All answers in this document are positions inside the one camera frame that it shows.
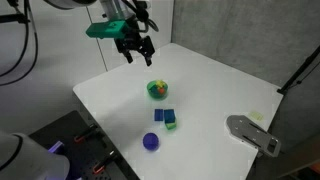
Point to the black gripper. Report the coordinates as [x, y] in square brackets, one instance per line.
[135, 41]

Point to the large blue block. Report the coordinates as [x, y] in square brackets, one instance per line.
[169, 115]

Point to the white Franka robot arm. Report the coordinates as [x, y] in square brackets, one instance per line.
[66, 2]

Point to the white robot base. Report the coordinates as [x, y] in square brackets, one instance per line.
[30, 160]

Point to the yellow block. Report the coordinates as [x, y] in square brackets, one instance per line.
[160, 83]

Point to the orange block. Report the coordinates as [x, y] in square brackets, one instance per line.
[161, 90]

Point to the green bowl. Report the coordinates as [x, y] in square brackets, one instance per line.
[157, 95]

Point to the small blue block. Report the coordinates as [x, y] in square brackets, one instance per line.
[158, 114]

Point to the lime green block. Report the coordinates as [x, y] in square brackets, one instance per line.
[171, 126]

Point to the purple ball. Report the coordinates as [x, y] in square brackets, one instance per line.
[150, 141]

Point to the black orange-tipped clamp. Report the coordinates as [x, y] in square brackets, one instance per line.
[103, 163]
[85, 134]

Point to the yellow-green sticky note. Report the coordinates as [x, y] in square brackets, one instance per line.
[256, 115]

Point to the black tripod pole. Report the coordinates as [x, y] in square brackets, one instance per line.
[300, 71]

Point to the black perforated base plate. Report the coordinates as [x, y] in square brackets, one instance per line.
[83, 150]

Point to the grey metal bracket plate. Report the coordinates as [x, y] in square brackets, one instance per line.
[250, 132]

